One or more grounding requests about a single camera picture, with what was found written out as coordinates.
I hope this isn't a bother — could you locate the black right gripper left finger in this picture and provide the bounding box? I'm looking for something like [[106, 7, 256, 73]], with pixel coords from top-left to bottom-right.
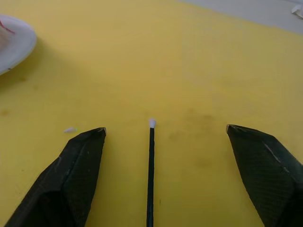
[[4, 127, 107, 227]]

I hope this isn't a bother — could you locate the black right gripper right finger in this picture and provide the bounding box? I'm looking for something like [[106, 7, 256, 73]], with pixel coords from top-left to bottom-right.
[[226, 124, 303, 227]]

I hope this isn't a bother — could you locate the thin black candle white wick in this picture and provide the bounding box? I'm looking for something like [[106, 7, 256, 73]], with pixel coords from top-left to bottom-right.
[[146, 119, 157, 227]]

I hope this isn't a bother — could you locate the yellow table mat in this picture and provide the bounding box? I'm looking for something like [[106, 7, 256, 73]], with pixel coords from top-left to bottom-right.
[[0, 0, 303, 227]]

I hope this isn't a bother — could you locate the white paper plate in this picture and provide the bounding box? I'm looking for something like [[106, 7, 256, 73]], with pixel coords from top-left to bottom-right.
[[0, 14, 37, 76]]

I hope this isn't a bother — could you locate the white crumpled paper scrap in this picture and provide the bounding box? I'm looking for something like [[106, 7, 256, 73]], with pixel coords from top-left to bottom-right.
[[291, 4, 303, 16]]

